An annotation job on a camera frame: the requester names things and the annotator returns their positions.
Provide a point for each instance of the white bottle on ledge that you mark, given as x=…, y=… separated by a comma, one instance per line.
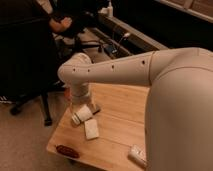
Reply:
x=110, y=9

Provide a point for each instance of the person's hand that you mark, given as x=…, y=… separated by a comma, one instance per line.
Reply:
x=61, y=26

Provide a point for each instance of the black office chair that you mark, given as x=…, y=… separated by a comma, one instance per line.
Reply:
x=28, y=63

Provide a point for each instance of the red ceramic bowl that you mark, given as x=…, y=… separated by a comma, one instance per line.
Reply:
x=67, y=94

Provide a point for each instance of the dark red oblong object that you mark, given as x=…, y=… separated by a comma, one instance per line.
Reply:
x=67, y=151

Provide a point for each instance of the white cup on side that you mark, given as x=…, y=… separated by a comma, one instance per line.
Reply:
x=82, y=115

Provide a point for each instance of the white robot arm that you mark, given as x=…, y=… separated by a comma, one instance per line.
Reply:
x=179, y=106

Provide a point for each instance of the white rectangular sponge block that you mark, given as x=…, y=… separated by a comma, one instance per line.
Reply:
x=91, y=129

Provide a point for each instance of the power strip with cables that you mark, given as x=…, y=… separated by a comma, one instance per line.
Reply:
x=110, y=50

